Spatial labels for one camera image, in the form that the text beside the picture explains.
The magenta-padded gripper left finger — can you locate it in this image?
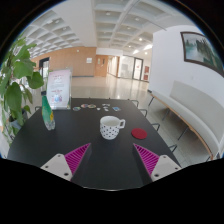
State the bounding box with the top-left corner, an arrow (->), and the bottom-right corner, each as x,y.
42,143 -> 91,181

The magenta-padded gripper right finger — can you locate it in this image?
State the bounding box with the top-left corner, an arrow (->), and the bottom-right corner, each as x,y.
133,144 -> 181,181

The green plastic water bottle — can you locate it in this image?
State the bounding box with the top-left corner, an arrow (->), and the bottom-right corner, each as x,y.
42,96 -> 55,130

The red round coaster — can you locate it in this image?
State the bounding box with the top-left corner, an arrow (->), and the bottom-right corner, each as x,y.
131,128 -> 147,140

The white polka dot mug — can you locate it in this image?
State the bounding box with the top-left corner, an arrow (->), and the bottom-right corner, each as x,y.
100,116 -> 126,140

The round badge on table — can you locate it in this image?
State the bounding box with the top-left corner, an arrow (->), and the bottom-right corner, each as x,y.
81,104 -> 89,108

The white long bench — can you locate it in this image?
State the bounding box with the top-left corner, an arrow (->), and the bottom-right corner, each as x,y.
151,81 -> 224,159

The blue square card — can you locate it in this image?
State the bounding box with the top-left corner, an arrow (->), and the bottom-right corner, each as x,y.
112,107 -> 121,111

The pink white sign stand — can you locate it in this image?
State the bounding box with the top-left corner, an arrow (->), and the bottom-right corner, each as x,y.
47,69 -> 71,110

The green leafy potted plant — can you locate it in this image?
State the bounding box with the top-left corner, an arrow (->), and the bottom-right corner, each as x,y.
0,35 -> 44,143

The framed landscape painting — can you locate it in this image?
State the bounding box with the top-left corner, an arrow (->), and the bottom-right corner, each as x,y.
181,31 -> 224,77

